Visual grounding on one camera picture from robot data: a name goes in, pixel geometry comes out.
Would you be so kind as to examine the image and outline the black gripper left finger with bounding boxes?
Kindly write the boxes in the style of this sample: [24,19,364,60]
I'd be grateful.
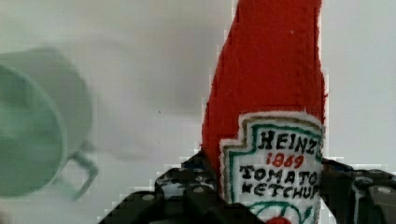
[98,152,265,224]

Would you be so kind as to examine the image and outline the red plush ketchup bottle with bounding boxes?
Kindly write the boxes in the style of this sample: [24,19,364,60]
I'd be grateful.
[202,0,325,224]

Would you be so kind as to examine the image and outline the green plastic mug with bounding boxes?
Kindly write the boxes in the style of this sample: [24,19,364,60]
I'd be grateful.
[1,48,98,199]

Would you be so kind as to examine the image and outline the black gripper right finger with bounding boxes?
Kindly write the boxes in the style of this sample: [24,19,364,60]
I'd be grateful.
[319,159,396,224]

